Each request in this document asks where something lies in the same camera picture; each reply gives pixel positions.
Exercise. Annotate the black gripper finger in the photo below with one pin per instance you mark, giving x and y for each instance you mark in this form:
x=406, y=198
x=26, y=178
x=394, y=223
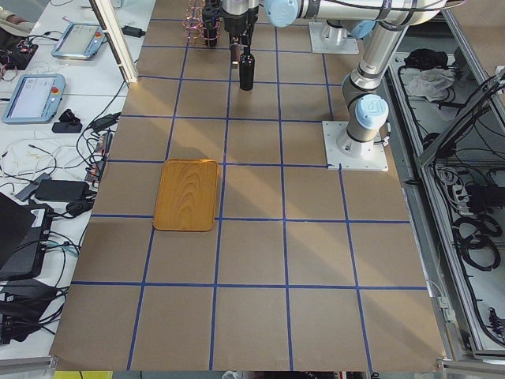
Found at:
x=246, y=41
x=235, y=53

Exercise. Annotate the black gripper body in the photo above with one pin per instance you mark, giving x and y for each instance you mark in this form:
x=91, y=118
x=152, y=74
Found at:
x=237, y=24

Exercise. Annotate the dark wine bottle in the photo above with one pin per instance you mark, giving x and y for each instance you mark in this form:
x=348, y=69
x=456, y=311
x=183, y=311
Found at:
x=211, y=14
x=246, y=69

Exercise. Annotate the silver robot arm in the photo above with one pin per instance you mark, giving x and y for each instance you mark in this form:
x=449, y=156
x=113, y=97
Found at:
x=392, y=18
x=368, y=111

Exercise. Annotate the wooden tray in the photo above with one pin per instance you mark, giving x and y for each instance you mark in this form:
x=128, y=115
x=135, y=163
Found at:
x=186, y=196

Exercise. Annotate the blue teach pendant upper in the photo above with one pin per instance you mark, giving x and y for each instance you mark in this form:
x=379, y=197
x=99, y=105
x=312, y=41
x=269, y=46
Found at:
x=79, y=41

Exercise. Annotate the blue teach pendant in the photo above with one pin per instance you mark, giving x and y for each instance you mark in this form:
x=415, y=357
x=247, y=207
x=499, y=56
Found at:
x=79, y=41
x=35, y=99

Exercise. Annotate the white cloth bundle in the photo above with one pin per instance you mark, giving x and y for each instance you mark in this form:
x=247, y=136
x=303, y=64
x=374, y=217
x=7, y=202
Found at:
x=432, y=84

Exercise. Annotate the blue teach pendant lower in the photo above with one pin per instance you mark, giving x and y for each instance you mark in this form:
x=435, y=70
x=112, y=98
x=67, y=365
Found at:
x=35, y=99

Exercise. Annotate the black power adapter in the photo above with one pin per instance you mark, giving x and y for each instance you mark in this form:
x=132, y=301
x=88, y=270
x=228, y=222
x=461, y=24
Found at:
x=61, y=190

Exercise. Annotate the black laptop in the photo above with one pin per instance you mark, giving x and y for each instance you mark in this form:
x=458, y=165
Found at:
x=24, y=231

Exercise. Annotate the copper wire bottle rack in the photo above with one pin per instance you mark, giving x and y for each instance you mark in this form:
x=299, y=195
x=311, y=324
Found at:
x=192, y=23

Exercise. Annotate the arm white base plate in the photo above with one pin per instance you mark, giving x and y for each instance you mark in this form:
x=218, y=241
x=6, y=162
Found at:
x=331, y=38
x=344, y=153

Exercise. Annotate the aluminium frame post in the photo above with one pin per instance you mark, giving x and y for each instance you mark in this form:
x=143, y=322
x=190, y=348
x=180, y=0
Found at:
x=108, y=21

